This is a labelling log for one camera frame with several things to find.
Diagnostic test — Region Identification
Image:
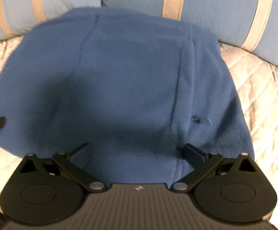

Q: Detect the blue fleece jacket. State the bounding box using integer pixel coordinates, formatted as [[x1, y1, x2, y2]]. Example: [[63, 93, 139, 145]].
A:
[[0, 6, 256, 190]]

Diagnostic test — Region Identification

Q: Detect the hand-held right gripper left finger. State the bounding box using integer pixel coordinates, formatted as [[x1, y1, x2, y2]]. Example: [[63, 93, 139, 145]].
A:
[[20, 142, 107, 192]]

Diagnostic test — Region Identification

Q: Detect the white quilted bedspread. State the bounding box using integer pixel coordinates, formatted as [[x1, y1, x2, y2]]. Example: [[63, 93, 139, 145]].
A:
[[0, 35, 278, 230]]

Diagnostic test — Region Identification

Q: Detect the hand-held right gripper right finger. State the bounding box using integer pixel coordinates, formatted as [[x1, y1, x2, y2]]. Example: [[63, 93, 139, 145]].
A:
[[171, 143, 257, 193]]

